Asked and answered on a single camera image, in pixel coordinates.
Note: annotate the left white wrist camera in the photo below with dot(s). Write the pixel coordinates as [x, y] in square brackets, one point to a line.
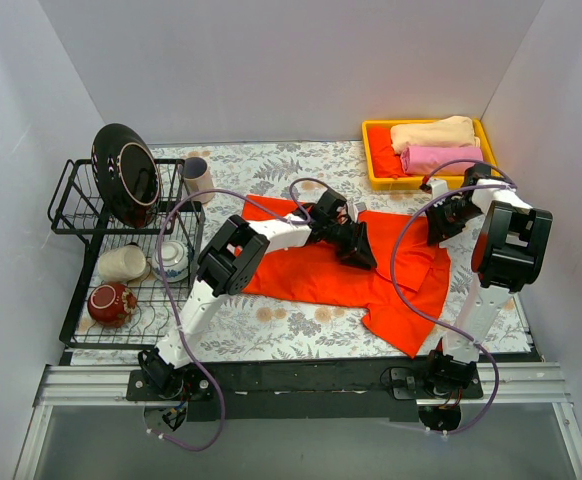
[354, 208]

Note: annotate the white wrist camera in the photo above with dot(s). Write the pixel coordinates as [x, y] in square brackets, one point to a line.
[354, 208]
[435, 187]

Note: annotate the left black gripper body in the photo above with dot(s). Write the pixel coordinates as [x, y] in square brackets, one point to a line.
[350, 239]

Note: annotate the orange t shirt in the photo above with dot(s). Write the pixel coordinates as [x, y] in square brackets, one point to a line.
[313, 274]
[385, 162]

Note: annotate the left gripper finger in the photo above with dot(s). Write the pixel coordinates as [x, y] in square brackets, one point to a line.
[355, 259]
[359, 242]

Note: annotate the blue white ceramic bowl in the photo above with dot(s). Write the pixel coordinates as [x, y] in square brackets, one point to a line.
[175, 256]

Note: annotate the red floral bowl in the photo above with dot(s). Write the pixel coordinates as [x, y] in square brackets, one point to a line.
[111, 304]

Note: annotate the black round plate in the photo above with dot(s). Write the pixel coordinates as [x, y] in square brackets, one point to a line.
[126, 175]

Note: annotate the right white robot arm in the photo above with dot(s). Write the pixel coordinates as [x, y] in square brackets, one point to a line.
[507, 256]

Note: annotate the purple rimmed mug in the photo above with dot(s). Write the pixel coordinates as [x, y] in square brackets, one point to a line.
[197, 177]

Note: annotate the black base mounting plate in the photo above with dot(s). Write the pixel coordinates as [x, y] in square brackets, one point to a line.
[385, 387]

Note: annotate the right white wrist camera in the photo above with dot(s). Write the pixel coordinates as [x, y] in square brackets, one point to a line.
[435, 187]

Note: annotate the yellow plastic tray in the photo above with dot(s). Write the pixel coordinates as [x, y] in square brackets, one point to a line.
[412, 182]

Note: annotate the rolled orange t shirt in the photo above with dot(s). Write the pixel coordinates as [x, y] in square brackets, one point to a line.
[385, 162]

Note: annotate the floral table mat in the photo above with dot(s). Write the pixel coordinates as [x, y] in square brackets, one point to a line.
[256, 328]

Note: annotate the black wire dish rack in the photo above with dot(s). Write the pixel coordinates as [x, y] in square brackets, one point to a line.
[77, 209]

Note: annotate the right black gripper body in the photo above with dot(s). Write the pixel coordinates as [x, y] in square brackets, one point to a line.
[441, 222]

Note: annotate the cream ceramic cup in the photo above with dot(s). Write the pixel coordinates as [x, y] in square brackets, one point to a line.
[122, 264]

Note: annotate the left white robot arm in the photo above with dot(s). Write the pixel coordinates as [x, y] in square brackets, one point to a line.
[230, 260]

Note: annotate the rolled pink t shirt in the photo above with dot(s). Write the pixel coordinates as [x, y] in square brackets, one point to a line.
[421, 160]

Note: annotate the rolled beige t shirt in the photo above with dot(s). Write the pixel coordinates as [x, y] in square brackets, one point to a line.
[451, 132]

